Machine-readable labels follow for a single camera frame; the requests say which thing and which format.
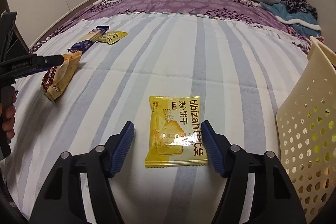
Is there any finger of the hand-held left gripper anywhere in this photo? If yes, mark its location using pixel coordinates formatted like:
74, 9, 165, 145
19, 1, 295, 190
37, 54, 65, 73

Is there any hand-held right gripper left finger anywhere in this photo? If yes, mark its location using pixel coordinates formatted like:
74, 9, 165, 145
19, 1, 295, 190
28, 121, 135, 224

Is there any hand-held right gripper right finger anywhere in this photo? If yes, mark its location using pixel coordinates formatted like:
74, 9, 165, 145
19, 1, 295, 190
201, 120, 307, 224

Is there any beige cracker packet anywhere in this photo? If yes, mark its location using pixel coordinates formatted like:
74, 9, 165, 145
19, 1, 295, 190
40, 51, 83, 104

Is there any yellow square cracker packet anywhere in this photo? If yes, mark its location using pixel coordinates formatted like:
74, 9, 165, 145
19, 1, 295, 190
144, 95, 209, 168

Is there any cream perforated plastic basket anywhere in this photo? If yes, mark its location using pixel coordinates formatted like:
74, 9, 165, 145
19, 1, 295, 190
276, 35, 336, 224

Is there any green snack packet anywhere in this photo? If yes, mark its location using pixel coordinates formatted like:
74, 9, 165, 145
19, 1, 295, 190
304, 103, 336, 169

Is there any person's left hand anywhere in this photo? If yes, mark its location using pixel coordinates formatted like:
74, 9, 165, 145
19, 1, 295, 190
0, 103, 17, 139

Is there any long dark blue biscuit packet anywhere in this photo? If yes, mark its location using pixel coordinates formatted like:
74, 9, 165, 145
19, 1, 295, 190
67, 26, 109, 53

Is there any small yellow snack packet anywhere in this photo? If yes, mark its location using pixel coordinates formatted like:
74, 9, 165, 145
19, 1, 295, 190
98, 30, 129, 45

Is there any striped blanket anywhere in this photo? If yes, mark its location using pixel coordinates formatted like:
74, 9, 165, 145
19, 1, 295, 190
0, 13, 310, 224

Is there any purple floral bed sheet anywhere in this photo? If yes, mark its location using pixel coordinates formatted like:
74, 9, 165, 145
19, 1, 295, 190
29, 0, 322, 56

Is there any blue fleece blanket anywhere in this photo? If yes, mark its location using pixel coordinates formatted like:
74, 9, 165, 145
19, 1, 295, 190
260, 1, 322, 31

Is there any leopard print cloth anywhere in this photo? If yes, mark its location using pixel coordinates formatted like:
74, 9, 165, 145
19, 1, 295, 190
285, 0, 318, 21

